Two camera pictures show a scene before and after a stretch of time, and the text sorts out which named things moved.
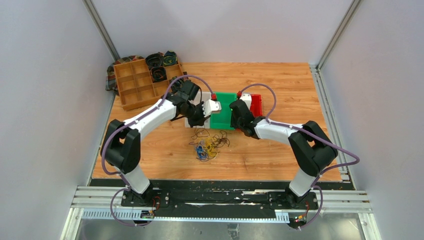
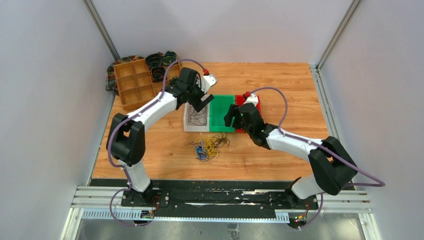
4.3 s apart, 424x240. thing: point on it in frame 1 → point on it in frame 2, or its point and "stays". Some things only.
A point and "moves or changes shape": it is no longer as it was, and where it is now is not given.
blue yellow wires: [206, 148] stays
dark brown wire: [196, 133] moves or changes shape
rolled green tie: [170, 58] stays
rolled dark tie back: [154, 60] stays
